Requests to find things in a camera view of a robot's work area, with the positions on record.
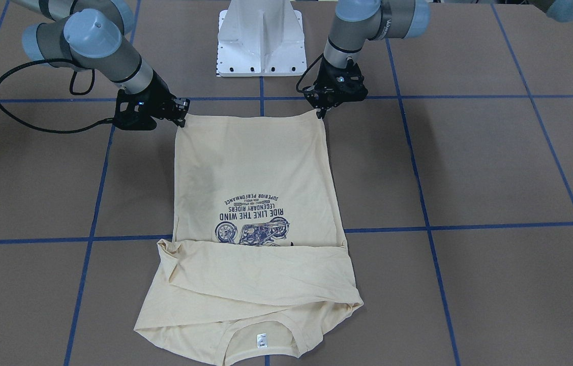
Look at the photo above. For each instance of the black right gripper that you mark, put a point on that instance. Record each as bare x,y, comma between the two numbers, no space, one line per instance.
160,97

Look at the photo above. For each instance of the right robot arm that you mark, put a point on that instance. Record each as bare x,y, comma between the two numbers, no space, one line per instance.
91,35

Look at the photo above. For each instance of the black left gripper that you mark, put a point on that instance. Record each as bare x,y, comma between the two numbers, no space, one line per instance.
326,96

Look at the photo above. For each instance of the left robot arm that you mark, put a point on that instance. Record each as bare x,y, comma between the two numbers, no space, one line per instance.
358,21

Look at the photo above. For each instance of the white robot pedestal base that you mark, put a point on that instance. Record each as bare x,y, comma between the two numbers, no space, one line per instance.
260,38

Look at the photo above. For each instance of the cream long-sleeve graphic shirt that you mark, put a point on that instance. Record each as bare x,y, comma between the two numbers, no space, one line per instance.
258,262

